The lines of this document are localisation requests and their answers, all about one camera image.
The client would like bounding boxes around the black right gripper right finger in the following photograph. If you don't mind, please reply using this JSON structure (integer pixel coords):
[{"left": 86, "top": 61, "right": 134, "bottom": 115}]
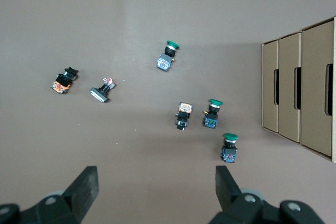
[{"left": 207, "top": 165, "right": 327, "bottom": 224}]

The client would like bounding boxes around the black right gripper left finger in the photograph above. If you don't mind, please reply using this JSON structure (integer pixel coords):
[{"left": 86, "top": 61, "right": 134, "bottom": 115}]
[{"left": 0, "top": 165, "right": 100, "bottom": 224}]

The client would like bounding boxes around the green mushroom push button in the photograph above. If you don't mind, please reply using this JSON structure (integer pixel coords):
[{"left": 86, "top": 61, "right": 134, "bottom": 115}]
[
  {"left": 220, "top": 133, "right": 239, "bottom": 164},
  {"left": 156, "top": 40, "right": 182, "bottom": 73},
  {"left": 202, "top": 99, "right": 224, "bottom": 130}
]

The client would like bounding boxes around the black push button orange block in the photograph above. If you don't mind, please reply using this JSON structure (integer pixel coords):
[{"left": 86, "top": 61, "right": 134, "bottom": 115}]
[{"left": 50, "top": 66, "right": 80, "bottom": 95}]

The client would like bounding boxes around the brown cardboard box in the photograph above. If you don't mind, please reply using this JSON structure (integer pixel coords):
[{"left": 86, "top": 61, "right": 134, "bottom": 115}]
[
  {"left": 278, "top": 31, "right": 303, "bottom": 144},
  {"left": 300, "top": 16, "right": 336, "bottom": 163},
  {"left": 261, "top": 39, "right": 280, "bottom": 134}
]

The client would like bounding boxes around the brown table cover sheet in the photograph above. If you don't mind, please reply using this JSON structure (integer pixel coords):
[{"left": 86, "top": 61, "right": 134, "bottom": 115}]
[{"left": 0, "top": 0, "right": 336, "bottom": 224}]

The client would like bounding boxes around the black selector switch orange block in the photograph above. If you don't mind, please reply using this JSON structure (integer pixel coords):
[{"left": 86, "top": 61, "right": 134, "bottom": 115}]
[{"left": 173, "top": 101, "right": 195, "bottom": 132}]

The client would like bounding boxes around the black rectangular switch red base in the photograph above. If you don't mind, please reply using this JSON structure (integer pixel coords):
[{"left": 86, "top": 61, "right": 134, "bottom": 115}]
[{"left": 89, "top": 77, "right": 118, "bottom": 104}]

